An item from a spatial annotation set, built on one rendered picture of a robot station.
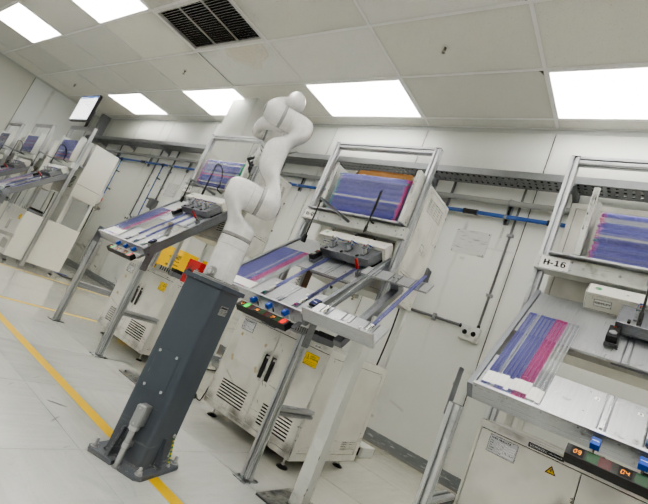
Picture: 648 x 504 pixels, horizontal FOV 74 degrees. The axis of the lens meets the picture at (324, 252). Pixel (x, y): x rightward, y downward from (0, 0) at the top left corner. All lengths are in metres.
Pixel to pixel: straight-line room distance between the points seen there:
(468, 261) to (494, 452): 2.25
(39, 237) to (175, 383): 4.76
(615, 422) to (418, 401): 2.32
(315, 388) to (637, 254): 1.50
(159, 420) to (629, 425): 1.47
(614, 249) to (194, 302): 1.68
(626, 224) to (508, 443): 1.01
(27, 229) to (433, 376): 4.86
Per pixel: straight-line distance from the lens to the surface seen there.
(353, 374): 1.86
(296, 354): 1.93
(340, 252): 2.40
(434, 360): 3.73
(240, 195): 1.71
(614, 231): 2.15
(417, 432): 3.73
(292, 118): 1.89
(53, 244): 6.33
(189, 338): 1.66
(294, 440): 2.26
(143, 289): 3.49
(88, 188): 6.36
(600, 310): 2.06
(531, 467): 1.85
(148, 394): 1.73
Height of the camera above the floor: 0.69
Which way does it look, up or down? 9 degrees up
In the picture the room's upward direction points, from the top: 23 degrees clockwise
